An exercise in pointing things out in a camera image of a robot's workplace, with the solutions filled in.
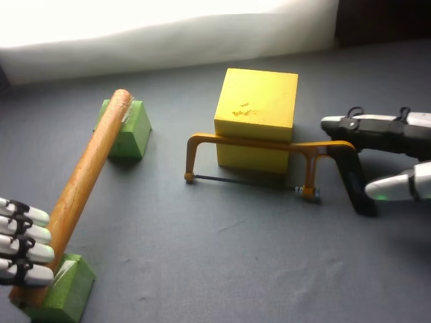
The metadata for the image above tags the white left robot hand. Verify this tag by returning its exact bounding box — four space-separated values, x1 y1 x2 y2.
0 197 55 287

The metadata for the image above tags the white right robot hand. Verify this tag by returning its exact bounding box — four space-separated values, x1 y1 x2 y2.
320 106 431 203

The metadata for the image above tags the wooden rod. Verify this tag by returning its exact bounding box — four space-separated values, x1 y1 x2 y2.
9 88 134 307

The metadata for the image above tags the orange-framed hacksaw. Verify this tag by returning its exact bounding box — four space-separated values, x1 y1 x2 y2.
184 132 378 217

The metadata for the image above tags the green block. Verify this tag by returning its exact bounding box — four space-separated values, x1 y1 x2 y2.
94 97 153 159
20 252 98 322

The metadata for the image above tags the dark board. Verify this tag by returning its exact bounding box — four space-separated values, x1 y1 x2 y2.
335 0 431 48

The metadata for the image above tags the yellow block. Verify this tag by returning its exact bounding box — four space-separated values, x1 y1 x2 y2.
213 68 300 175

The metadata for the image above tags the grey table cloth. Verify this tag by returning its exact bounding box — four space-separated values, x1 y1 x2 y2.
0 38 431 323

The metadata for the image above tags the white backdrop sheet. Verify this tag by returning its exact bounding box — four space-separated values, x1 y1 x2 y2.
0 0 339 85

